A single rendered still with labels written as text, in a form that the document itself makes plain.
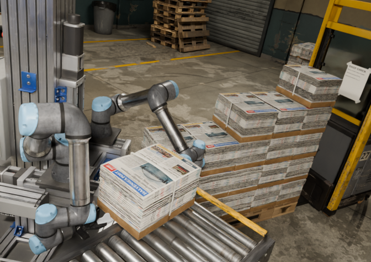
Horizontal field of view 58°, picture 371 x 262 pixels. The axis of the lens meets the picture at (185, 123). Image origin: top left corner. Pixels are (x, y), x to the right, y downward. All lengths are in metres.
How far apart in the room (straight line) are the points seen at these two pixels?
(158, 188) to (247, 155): 1.18
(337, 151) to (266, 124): 1.14
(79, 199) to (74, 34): 0.81
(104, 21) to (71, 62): 7.21
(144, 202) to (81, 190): 0.25
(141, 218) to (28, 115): 0.59
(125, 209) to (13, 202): 0.59
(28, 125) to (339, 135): 2.74
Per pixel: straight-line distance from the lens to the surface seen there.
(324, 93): 2.74
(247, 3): 9.72
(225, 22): 10.08
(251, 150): 2.46
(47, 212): 1.38
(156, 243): 1.51
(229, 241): 1.60
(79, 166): 1.34
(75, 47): 1.77
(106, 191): 1.55
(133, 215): 1.45
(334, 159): 3.45
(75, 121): 1.28
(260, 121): 2.37
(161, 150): 1.66
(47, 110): 1.27
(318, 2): 8.99
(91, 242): 1.49
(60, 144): 1.68
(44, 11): 1.71
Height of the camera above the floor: 1.86
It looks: 25 degrees down
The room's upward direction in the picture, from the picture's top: 10 degrees clockwise
